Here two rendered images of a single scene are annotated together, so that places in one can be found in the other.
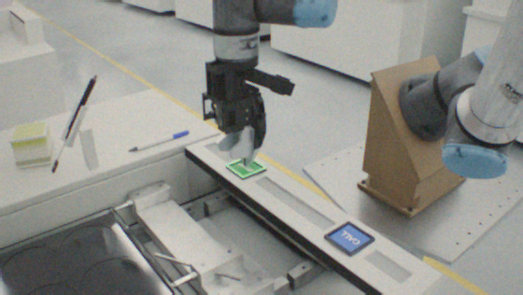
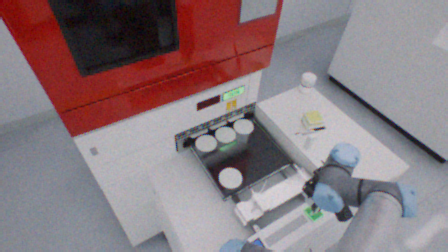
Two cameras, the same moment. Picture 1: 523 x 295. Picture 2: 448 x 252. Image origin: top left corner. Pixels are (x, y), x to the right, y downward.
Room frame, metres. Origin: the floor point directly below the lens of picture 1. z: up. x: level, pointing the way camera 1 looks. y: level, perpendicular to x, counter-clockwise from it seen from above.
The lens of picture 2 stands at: (0.38, -0.47, 1.96)
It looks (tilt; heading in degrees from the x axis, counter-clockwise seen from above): 48 degrees down; 95
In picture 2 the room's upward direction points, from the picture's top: 3 degrees clockwise
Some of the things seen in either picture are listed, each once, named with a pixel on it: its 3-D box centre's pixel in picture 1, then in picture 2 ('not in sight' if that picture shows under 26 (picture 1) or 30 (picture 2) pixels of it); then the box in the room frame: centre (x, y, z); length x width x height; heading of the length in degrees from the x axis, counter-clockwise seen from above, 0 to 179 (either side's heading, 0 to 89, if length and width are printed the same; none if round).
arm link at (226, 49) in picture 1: (237, 45); not in sight; (0.70, 0.04, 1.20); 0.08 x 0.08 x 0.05
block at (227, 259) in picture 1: (217, 263); (260, 202); (0.52, 0.07, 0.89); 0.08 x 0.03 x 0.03; 128
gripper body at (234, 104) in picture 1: (233, 91); (322, 187); (0.69, 0.05, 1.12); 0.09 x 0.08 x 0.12; 128
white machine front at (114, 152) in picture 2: not in sight; (182, 123); (0.15, 0.33, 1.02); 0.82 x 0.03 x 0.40; 38
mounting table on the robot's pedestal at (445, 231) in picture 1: (409, 203); not in sight; (0.88, -0.37, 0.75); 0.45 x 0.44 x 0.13; 128
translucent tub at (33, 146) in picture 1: (33, 144); (312, 121); (0.73, 0.46, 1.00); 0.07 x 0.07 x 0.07; 19
